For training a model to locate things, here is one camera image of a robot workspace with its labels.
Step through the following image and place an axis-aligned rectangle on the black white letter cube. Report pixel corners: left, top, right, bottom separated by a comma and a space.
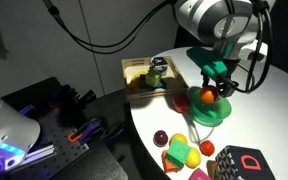
151, 57, 168, 72

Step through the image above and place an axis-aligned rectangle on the wooden tray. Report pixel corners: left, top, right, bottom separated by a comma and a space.
122, 56, 189, 101

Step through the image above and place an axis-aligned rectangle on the dark maroon plum toy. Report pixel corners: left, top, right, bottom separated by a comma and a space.
153, 130, 168, 147

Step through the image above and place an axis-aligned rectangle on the yellow banana toy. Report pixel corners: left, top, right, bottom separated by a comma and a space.
128, 71, 147, 92

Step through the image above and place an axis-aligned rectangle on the large black fabric letter cube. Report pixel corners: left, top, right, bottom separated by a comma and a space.
215, 145, 276, 180

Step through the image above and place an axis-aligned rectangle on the orange plush ball toy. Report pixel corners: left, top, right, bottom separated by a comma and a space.
199, 85, 218, 104

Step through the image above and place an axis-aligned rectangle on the red apple toy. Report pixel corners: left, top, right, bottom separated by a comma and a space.
173, 94, 190, 113

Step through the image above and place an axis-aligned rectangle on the dark grey block in tray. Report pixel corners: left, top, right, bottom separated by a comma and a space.
139, 75, 154, 89

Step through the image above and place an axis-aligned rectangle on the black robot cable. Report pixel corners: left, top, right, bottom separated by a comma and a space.
42, 0, 273, 98

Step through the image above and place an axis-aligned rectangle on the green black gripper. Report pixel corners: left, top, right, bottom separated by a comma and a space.
186, 47, 237, 98

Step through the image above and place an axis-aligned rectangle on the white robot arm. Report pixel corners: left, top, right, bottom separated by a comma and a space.
0, 0, 276, 171

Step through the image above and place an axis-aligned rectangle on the pink block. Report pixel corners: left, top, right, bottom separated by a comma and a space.
188, 168, 212, 180

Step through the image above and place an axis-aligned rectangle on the orange block front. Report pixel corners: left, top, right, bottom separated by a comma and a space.
161, 150, 180, 173

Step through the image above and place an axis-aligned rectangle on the yellow lemon toy rear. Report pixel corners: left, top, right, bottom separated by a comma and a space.
169, 133, 188, 146

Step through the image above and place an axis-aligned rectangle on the silver aluminium rail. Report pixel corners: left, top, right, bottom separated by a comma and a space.
22, 145, 56, 166

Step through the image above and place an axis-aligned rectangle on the purple orange clamp front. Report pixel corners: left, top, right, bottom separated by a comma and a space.
68, 120, 103, 144

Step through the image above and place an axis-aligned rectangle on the black perforated mounting board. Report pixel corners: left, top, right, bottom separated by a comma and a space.
7, 98, 90, 180

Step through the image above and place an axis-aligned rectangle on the light green cube block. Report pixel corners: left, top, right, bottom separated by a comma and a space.
145, 69, 161, 87

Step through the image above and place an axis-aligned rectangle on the green plastic bowl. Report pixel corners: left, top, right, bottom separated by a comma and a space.
190, 89, 232, 127

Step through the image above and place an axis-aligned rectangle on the yellow lemon toy front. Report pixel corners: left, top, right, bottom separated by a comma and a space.
186, 148, 201, 169

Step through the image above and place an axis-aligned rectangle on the green cube block front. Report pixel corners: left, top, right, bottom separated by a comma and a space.
165, 139, 191, 169

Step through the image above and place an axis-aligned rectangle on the blue block in tray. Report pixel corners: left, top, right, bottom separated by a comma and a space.
156, 79, 167, 89

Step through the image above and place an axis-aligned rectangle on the yellow lemon toy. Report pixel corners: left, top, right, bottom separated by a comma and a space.
169, 133, 188, 146
186, 148, 201, 169

